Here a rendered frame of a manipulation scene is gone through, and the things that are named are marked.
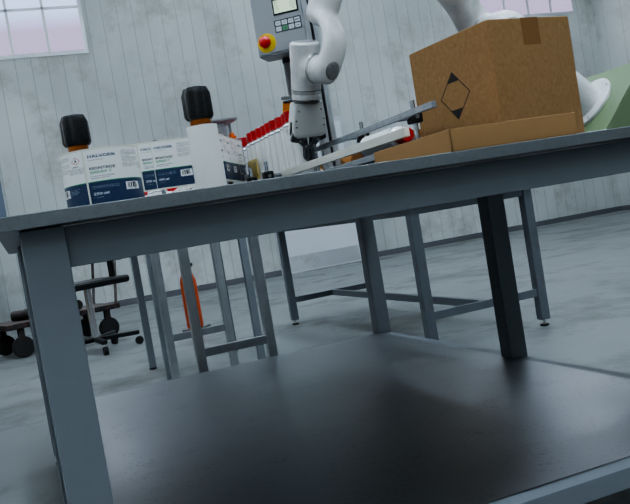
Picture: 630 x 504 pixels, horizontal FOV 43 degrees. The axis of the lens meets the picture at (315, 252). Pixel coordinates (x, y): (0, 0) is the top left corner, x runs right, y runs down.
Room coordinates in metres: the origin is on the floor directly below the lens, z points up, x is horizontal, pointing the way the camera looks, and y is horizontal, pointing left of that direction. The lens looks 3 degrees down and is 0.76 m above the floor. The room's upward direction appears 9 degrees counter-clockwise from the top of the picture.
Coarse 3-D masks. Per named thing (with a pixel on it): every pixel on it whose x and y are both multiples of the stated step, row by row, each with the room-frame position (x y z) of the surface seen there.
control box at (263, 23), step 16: (256, 0) 2.56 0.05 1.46; (256, 16) 2.56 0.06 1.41; (272, 16) 2.55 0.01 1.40; (288, 16) 2.53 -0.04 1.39; (256, 32) 2.56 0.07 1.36; (272, 32) 2.55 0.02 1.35; (288, 32) 2.54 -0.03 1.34; (304, 32) 2.52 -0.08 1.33; (272, 48) 2.55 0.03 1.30; (288, 48) 2.54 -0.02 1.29
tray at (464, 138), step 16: (464, 128) 1.35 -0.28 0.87; (480, 128) 1.36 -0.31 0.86; (496, 128) 1.37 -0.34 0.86; (512, 128) 1.38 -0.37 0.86; (528, 128) 1.39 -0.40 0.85; (544, 128) 1.40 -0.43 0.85; (560, 128) 1.42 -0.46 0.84; (576, 128) 1.43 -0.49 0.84; (400, 144) 1.51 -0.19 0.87; (416, 144) 1.45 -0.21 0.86; (432, 144) 1.40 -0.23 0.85; (448, 144) 1.35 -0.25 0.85; (464, 144) 1.35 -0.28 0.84; (480, 144) 1.36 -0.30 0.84; (496, 144) 1.37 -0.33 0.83; (384, 160) 1.58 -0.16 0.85
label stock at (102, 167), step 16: (64, 160) 2.06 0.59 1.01; (80, 160) 2.04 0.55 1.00; (96, 160) 2.04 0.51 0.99; (112, 160) 2.05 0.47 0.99; (128, 160) 2.08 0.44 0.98; (64, 176) 2.08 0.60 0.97; (80, 176) 2.04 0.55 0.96; (96, 176) 2.04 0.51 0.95; (112, 176) 2.05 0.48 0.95; (128, 176) 2.08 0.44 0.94; (80, 192) 2.04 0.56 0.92; (96, 192) 2.03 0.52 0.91; (112, 192) 2.04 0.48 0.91; (128, 192) 2.07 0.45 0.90
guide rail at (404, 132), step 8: (408, 128) 1.67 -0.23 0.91; (384, 136) 1.76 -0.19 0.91; (392, 136) 1.72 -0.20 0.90; (400, 136) 1.69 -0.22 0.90; (408, 136) 1.68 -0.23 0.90; (360, 144) 1.88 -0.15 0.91; (368, 144) 1.84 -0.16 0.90; (376, 144) 1.80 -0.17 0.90; (384, 144) 1.79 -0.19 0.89; (336, 152) 2.02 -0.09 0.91; (344, 152) 1.97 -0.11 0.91; (352, 152) 1.93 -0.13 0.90; (312, 160) 2.18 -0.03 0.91; (320, 160) 2.13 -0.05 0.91; (328, 160) 2.08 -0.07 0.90; (296, 168) 2.31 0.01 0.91; (304, 168) 2.25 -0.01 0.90
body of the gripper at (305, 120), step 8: (296, 104) 2.24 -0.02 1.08; (304, 104) 2.24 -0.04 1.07; (312, 104) 2.25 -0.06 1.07; (320, 104) 2.27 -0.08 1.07; (296, 112) 2.25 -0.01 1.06; (304, 112) 2.25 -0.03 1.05; (312, 112) 2.26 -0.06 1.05; (320, 112) 2.27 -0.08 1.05; (296, 120) 2.25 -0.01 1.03; (304, 120) 2.26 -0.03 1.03; (312, 120) 2.27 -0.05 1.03; (320, 120) 2.28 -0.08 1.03; (296, 128) 2.26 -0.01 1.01; (304, 128) 2.27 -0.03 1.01; (312, 128) 2.28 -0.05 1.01; (320, 128) 2.29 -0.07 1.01; (296, 136) 2.27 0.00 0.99; (304, 136) 2.28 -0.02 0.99; (312, 136) 2.29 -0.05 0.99
